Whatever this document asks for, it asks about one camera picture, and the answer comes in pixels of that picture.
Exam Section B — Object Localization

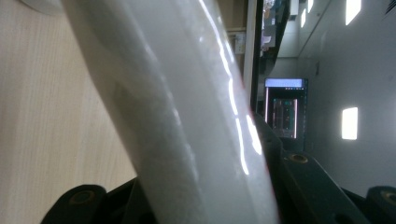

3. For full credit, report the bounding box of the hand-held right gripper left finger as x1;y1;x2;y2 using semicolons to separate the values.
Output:
124;176;157;224

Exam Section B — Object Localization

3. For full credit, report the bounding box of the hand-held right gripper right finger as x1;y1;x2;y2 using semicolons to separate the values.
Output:
253;112;301;224

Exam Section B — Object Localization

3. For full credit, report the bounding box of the red and white sugar bag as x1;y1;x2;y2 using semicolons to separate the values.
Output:
60;0;281;224

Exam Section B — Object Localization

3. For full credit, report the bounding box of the computer monitor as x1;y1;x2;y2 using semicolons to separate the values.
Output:
263;77;310;141

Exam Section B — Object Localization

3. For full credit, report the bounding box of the rectangular ceiling light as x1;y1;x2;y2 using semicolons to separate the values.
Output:
299;0;315;28
341;106;360;141
345;0;362;26

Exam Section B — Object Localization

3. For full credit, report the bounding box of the black upright post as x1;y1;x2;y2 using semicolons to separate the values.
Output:
249;0;266;114

